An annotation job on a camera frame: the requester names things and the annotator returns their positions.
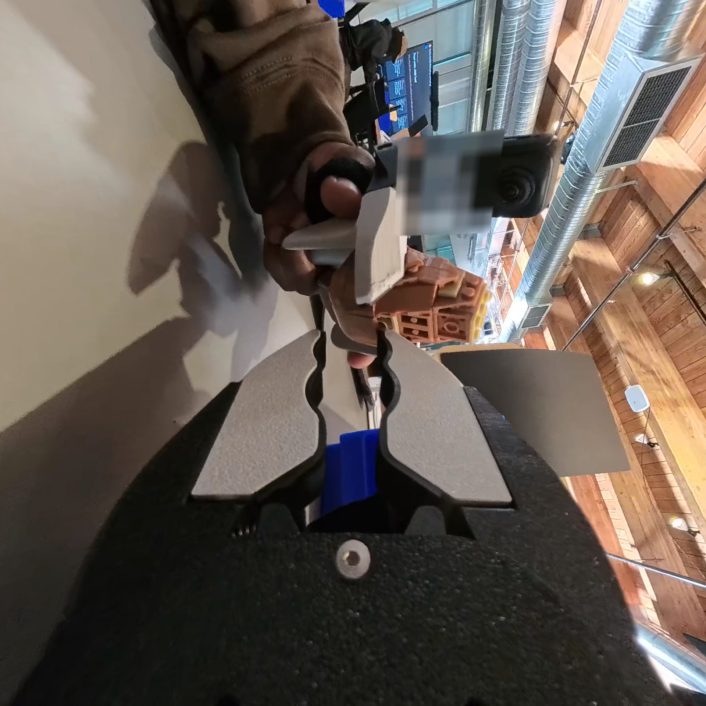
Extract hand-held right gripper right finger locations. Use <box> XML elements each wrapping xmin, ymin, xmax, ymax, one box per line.
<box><xmin>376</xmin><ymin>330</ymin><xmax>515</xmax><ymax>509</ymax></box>

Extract orange and tan toy segment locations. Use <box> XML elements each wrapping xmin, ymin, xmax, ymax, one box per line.
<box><xmin>372</xmin><ymin>248</ymin><xmax>489</xmax><ymax>345</ymax></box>

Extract black office chair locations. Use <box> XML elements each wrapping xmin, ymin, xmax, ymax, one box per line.
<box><xmin>343</xmin><ymin>77</ymin><xmax>387</xmax><ymax>144</ymax></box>

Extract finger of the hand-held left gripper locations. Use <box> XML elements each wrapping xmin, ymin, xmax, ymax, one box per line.
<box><xmin>353</xmin><ymin>186</ymin><xmax>410</xmax><ymax>307</ymax></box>

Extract person's left hand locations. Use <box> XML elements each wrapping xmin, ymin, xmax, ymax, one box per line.
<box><xmin>262</xmin><ymin>140</ymin><xmax>387</xmax><ymax>369</ymax></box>

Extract black panel with wooden rim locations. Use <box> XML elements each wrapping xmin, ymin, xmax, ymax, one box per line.
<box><xmin>440</xmin><ymin>345</ymin><xmax>631</xmax><ymax>478</ymax></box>

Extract silver ventilation duct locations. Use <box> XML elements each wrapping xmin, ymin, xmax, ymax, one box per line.
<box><xmin>496</xmin><ymin>0</ymin><xmax>701</xmax><ymax>343</ymax></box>
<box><xmin>485</xmin><ymin>0</ymin><xmax>569</xmax><ymax>133</ymax></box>

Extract blue plastic bin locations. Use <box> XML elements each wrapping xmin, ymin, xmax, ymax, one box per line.
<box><xmin>320</xmin><ymin>430</ymin><xmax>381</xmax><ymax>516</ymax></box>

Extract wall television screen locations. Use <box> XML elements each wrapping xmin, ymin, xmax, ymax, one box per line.
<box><xmin>385</xmin><ymin>40</ymin><xmax>436</xmax><ymax>133</ymax></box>

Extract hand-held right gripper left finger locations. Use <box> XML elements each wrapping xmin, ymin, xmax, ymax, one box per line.
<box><xmin>190</xmin><ymin>330</ymin><xmax>327</xmax><ymax>502</ymax></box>

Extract person's left forearm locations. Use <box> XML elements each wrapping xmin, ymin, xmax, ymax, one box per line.
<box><xmin>188</xmin><ymin>0</ymin><xmax>356</xmax><ymax>216</ymax></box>

